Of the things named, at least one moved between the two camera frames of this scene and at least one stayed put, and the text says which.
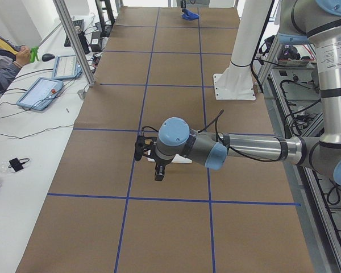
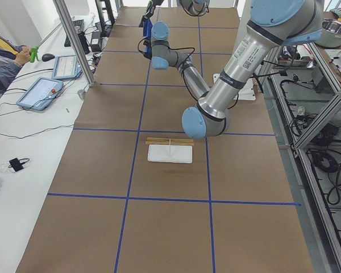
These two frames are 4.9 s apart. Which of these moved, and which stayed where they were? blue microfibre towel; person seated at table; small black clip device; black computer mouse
Moved: blue microfibre towel
Stayed: black computer mouse; person seated at table; small black clip device
